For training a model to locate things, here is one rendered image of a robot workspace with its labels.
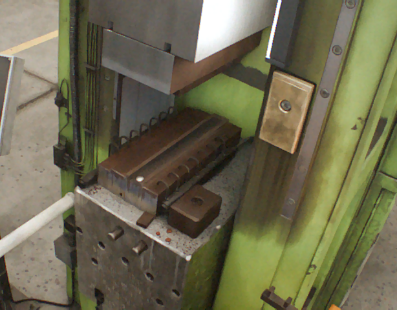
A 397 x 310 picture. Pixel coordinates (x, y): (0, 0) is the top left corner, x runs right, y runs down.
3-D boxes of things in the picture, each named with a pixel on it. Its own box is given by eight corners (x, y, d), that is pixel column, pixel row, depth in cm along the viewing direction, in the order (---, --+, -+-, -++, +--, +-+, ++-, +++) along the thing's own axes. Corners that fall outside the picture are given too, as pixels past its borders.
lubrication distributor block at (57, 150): (65, 179, 163) (64, 145, 154) (52, 171, 165) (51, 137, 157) (72, 174, 165) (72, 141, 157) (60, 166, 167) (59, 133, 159)
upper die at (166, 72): (169, 95, 107) (174, 55, 101) (101, 65, 114) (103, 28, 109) (259, 45, 137) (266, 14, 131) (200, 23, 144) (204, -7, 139)
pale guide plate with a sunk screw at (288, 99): (292, 154, 111) (311, 88, 101) (257, 137, 114) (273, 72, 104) (296, 150, 112) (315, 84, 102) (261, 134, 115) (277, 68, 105)
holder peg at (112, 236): (114, 244, 126) (114, 237, 124) (106, 239, 127) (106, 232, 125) (124, 236, 129) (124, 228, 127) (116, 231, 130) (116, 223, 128)
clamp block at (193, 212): (194, 240, 123) (198, 221, 119) (166, 224, 126) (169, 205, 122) (220, 216, 132) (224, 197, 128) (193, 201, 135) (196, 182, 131)
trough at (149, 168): (141, 188, 125) (142, 183, 124) (125, 178, 127) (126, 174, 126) (227, 123, 155) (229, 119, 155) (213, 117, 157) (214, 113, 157)
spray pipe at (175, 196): (166, 216, 125) (167, 206, 123) (157, 210, 126) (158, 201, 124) (235, 156, 150) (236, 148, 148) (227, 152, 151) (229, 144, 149)
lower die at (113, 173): (155, 217, 128) (158, 192, 123) (97, 183, 135) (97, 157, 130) (237, 148, 158) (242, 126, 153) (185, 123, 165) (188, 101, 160)
